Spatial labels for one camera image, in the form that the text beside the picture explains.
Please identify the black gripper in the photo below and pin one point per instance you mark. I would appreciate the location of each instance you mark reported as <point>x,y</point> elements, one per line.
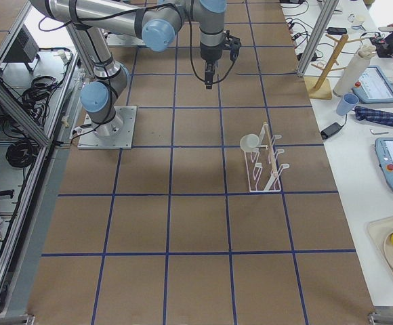
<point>209,53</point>

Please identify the white ikea cup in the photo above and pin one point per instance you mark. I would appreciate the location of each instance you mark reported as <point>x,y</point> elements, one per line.
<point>249,142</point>

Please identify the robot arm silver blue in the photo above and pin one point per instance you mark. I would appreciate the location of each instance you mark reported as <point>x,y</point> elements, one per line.
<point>156,26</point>

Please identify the light blue cup on desk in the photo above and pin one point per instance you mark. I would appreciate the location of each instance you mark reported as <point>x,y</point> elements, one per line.
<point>347,102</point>

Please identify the wooden mug tree stand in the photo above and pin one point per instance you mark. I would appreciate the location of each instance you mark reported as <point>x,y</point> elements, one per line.
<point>319,88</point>

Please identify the black power adapter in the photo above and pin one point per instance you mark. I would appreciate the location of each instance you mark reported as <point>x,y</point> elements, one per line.
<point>331,130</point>

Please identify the white roll bottle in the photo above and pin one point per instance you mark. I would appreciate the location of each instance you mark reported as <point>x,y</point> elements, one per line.
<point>354,69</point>

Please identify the blue teach pendant far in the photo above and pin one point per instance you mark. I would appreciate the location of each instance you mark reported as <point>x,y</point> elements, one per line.
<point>373,87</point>

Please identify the blue plaid cloth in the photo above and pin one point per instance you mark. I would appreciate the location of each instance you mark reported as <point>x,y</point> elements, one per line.
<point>374,116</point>

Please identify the white wire cup rack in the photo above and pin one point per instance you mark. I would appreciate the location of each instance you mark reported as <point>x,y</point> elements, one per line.
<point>261,165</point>

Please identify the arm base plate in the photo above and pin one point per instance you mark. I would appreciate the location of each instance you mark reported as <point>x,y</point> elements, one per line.
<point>114,135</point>

